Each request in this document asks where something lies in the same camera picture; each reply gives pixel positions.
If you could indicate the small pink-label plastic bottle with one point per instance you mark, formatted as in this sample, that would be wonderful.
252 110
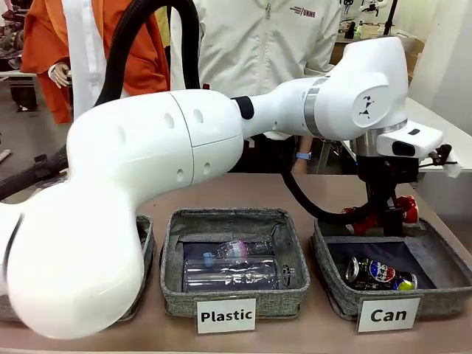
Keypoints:
236 249

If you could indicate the white camera mount piece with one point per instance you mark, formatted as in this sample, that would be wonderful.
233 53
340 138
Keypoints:
453 169

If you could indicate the grey fabric basket labelled Can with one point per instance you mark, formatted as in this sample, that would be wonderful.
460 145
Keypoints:
442 291

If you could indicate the person's left hand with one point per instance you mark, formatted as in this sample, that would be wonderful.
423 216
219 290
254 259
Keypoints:
301 166

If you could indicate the person in orange jacket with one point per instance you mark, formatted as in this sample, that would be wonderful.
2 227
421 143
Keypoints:
40 37

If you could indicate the white side table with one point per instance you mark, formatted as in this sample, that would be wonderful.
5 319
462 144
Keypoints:
435 118

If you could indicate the pale mannequin hand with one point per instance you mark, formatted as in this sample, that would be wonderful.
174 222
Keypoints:
59 75

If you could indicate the large clear plastic bottle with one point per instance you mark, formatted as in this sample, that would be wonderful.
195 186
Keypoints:
228 278

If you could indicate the grey fabric basket labelled Bottle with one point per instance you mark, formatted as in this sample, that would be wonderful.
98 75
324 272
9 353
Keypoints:
147 228

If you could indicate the blue wristband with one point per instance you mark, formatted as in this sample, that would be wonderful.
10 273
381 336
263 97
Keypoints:
304 156

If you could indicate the white mannequin shirt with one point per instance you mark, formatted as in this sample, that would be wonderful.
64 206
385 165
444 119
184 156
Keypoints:
81 44

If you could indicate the black crushed Pepsi can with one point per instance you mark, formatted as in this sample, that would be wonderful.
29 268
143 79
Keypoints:
380 274

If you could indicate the black tripod pole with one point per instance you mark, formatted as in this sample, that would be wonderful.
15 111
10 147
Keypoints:
391 18

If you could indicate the white Can label card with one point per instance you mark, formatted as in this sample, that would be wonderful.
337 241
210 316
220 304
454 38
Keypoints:
388 314

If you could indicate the dark trousers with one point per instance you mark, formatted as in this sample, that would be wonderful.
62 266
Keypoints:
265 158

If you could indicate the patterned fabric pile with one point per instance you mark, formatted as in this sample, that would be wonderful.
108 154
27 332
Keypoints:
11 37

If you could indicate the white zip jacket torso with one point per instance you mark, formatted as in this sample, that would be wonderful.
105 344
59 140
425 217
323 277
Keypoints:
258 44

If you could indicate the white Plastic label card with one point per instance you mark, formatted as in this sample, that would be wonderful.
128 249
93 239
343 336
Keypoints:
226 315

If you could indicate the grey fabric basket labelled Plastic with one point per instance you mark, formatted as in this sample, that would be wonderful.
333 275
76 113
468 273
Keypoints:
228 214

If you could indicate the red crushed drink can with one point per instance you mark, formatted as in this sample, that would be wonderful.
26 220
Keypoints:
409 208

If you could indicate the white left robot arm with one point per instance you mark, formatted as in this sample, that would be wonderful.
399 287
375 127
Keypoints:
147 140

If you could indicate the brown cardboard box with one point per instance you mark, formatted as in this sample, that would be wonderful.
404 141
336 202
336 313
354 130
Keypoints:
416 48

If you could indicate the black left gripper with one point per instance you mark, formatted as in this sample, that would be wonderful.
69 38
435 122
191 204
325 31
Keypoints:
380 173

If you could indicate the wooden stick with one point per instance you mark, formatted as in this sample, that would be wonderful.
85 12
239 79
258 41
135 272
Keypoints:
5 155

